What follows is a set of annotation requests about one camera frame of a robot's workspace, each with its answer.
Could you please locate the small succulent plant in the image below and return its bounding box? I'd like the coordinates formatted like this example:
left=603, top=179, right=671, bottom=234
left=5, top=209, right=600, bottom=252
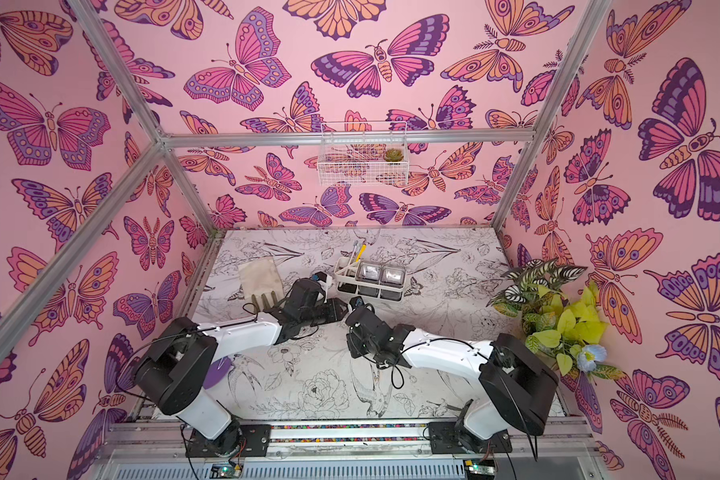
left=383, top=148, right=405, bottom=163

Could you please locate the white wire basket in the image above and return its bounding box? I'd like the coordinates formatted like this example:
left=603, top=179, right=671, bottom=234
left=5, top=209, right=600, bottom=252
left=314, top=120, right=410, bottom=188

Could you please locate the artificial leafy potted plant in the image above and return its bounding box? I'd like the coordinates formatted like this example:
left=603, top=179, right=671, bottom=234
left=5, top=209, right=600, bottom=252
left=488, top=259, right=624, bottom=380

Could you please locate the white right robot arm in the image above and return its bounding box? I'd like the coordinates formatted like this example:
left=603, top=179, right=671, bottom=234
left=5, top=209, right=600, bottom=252
left=345, top=305, right=559, bottom=442

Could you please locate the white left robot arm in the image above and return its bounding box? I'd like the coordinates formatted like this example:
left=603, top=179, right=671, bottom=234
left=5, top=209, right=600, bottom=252
left=133, top=274, right=349, bottom=452

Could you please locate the beige green-fingered glove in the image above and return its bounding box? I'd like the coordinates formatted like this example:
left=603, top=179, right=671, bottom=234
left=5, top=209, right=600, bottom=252
left=238, top=257, right=285, bottom=311

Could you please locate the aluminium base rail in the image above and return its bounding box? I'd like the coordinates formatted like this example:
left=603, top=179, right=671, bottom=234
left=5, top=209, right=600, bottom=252
left=88, top=417, right=610, bottom=479

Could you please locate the yellow toothbrush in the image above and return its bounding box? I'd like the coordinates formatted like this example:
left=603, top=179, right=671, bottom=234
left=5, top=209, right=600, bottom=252
left=351, top=241, right=367, bottom=264

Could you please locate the cream toothbrush holder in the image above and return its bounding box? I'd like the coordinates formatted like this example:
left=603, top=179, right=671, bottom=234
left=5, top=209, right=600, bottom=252
left=333, top=257, right=410, bottom=302

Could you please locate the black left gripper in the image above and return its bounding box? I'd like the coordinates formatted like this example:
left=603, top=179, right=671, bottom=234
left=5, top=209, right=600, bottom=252
left=300, top=298, right=350, bottom=330

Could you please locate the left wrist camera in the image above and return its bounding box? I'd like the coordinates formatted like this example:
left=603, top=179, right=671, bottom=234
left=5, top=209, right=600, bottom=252
left=311, top=272, right=333, bottom=296

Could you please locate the grey toothbrush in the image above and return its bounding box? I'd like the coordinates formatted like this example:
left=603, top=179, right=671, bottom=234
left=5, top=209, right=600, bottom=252
left=348, top=239, right=361, bottom=265

